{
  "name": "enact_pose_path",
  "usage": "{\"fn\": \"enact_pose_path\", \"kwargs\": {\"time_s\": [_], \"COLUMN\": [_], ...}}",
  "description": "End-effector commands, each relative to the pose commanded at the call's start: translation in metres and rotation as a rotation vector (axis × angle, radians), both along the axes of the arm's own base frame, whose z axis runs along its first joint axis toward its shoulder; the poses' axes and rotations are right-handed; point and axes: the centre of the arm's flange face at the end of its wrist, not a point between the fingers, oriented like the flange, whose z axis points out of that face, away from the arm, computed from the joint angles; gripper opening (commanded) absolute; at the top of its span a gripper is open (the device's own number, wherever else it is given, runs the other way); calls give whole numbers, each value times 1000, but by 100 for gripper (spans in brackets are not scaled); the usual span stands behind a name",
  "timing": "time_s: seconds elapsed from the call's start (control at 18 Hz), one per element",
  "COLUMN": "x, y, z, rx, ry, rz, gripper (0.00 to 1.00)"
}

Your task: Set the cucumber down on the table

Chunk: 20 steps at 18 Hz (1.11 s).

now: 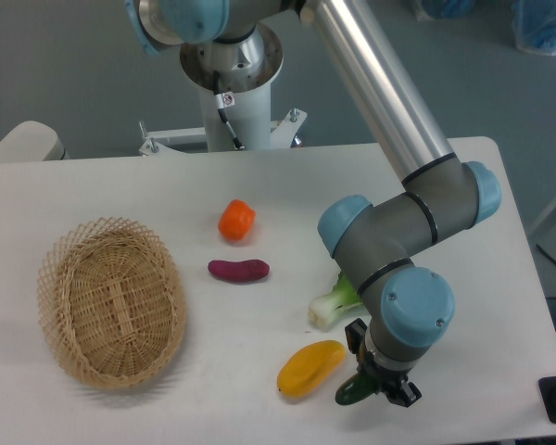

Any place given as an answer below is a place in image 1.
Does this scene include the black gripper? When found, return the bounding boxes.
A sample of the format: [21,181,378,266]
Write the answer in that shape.
[345,318,422,407]

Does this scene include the blue plastic bag middle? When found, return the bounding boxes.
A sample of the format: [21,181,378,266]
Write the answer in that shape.
[413,0,475,20]

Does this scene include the white chair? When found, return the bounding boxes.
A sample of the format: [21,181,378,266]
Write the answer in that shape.
[0,121,70,164]

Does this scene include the yellow mango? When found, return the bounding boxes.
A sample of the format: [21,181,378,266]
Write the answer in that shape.
[276,340,346,399]

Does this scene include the blue plastic bag right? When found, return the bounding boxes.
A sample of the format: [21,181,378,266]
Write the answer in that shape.
[512,0,556,57]

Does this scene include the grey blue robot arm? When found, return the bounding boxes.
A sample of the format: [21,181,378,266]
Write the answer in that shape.
[125,1,501,407]

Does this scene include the woven wicker basket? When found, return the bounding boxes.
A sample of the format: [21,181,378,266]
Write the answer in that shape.
[37,218,187,390]

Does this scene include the dark green cucumber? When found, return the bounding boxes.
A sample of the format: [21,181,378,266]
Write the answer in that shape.
[335,373,381,406]

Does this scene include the green white bok choy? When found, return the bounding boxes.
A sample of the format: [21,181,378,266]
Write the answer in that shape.
[308,272,362,330]

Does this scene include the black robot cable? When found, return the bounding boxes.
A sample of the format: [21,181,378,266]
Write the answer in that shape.
[211,70,246,151]

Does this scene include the blue plastic bag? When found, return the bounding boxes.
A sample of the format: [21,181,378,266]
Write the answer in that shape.
[512,0,556,57]
[413,0,475,20]

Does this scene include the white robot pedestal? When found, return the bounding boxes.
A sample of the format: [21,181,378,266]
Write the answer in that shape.
[139,23,308,156]

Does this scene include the orange bell pepper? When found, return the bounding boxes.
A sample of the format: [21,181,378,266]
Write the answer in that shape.
[218,199,257,241]

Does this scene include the purple sweet potato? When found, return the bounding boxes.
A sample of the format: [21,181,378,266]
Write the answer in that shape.
[208,260,271,283]

